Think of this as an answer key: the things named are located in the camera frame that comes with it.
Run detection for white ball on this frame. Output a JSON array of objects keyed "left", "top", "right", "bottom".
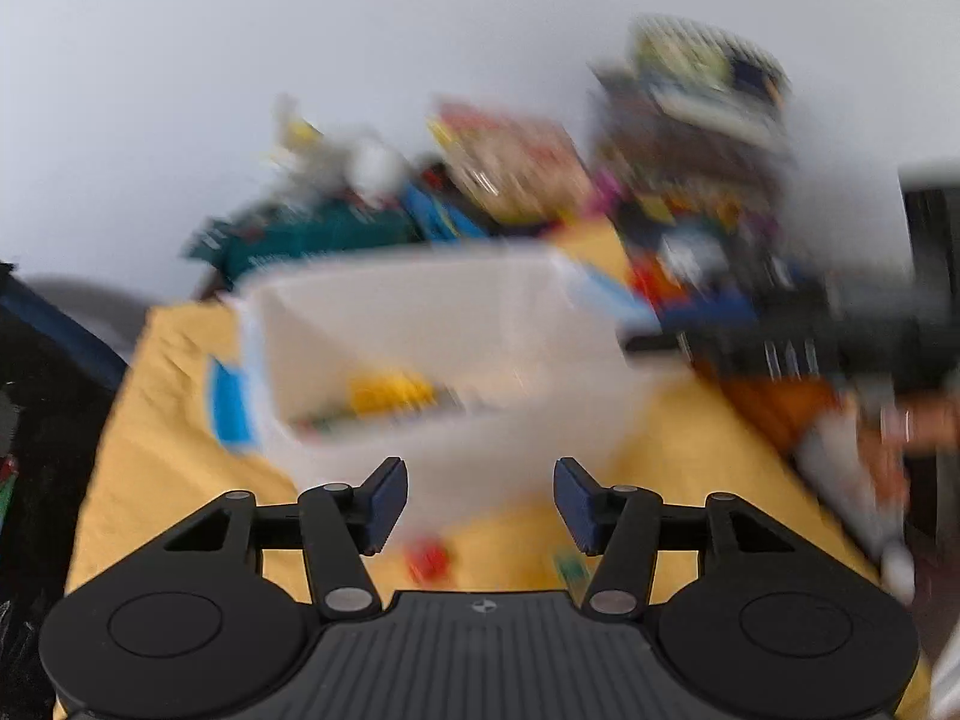
[{"left": 351, "top": 137, "right": 407, "bottom": 194}]

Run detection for orange box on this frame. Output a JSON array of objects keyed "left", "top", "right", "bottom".
[{"left": 718, "top": 377, "right": 850, "bottom": 452}]

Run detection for patterned snack bag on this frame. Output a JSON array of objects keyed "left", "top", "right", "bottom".
[{"left": 430, "top": 100, "right": 595, "bottom": 227}]

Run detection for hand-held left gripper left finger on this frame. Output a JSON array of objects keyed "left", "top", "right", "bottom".
[{"left": 161, "top": 456, "right": 410, "bottom": 620}]

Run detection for round printed tin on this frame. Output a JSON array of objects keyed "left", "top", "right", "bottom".
[{"left": 628, "top": 13, "right": 794, "bottom": 137}]

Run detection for green toy brick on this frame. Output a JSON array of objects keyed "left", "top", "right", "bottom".
[{"left": 553, "top": 550, "right": 591, "bottom": 605}]

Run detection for small red toy brick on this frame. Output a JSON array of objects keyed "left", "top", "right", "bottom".
[{"left": 407, "top": 542, "right": 452, "bottom": 584}]

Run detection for white plastic bin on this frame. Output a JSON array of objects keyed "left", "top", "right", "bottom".
[{"left": 232, "top": 246, "right": 662, "bottom": 527}]

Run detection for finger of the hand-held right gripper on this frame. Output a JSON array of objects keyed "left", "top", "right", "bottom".
[{"left": 622, "top": 319, "right": 833, "bottom": 381}]

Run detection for person's right hand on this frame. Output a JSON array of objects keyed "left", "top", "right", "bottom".
[{"left": 855, "top": 388, "right": 960, "bottom": 460}]

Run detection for white tissue pack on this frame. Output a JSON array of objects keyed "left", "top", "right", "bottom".
[{"left": 797, "top": 403, "right": 917, "bottom": 595}]

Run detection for yellow toy brick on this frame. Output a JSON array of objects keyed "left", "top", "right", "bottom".
[{"left": 347, "top": 373, "right": 437, "bottom": 415}]

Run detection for yellow tablecloth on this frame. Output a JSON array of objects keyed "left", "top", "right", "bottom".
[{"left": 52, "top": 221, "right": 931, "bottom": 720}]

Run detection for dark chair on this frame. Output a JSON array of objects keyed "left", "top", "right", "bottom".
[{"left": 0, "top": 262, "right": 130, "bottom": 720}]

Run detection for clear plastic jar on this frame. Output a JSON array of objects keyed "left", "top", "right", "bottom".
[{"left": 591, "top": 64, "right": 797, "bottom": 302}]

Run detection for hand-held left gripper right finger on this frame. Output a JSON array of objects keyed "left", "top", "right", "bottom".
[{"left": 553, "top": 457, "right": 788, "bottom": 616}]

